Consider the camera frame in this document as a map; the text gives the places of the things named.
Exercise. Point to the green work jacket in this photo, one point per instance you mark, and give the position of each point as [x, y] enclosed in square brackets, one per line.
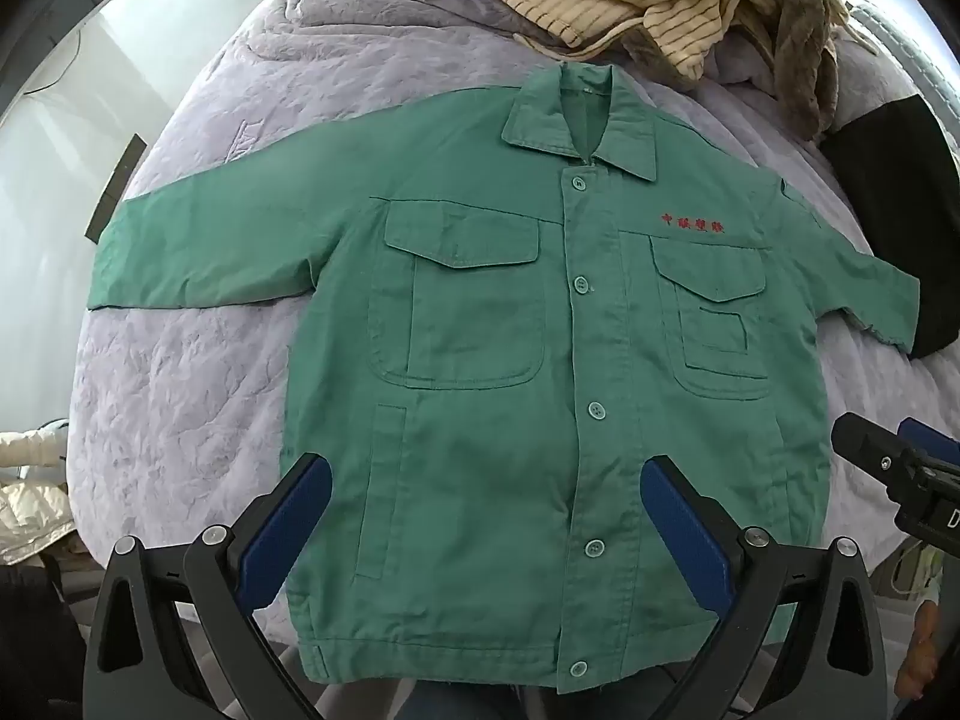
[480, 390]

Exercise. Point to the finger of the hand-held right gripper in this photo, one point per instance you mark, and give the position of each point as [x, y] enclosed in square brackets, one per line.
[930, 436]
[862, 442]

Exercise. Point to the dark wall panel strip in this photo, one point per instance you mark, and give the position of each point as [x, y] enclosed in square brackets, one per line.
[116, 187]

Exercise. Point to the white quilted pillow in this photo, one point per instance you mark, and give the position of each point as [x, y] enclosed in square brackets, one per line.
[900, 45]

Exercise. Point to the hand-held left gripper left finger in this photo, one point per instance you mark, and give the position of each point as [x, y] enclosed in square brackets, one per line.
[289, 532]

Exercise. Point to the person's right hand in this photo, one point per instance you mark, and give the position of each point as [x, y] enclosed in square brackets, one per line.
[916, 652]

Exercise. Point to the lavender embossed blanket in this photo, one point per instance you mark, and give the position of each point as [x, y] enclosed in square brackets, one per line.
[210, 390]

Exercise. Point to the grey-brown fleece garment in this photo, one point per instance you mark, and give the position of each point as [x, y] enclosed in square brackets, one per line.
[806, 52]

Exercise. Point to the dark wall screen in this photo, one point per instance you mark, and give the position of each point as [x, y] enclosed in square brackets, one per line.
[67, 7]

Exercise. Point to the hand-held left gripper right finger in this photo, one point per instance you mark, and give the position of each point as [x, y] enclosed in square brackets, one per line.
[686, 532]

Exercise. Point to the white puffer jacket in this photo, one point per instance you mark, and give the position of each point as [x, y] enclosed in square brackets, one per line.
[30, 510]

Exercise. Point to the black cloth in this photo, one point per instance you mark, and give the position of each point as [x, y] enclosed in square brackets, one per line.
[915, 202]

